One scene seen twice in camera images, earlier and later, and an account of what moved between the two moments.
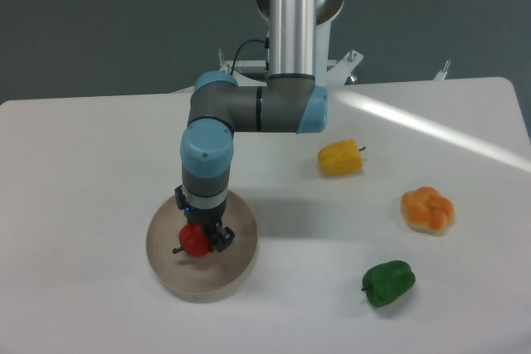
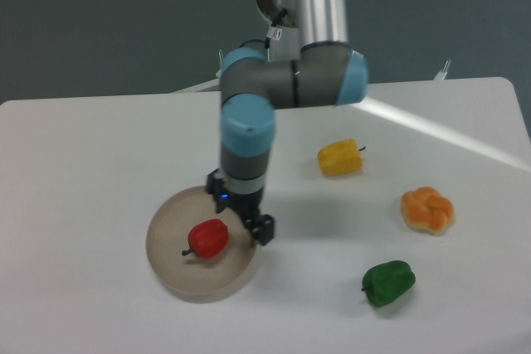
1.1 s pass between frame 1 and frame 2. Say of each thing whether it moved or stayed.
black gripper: moved
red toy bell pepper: moved
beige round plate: stayed
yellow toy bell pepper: stayed
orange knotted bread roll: stayed
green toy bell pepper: stayed
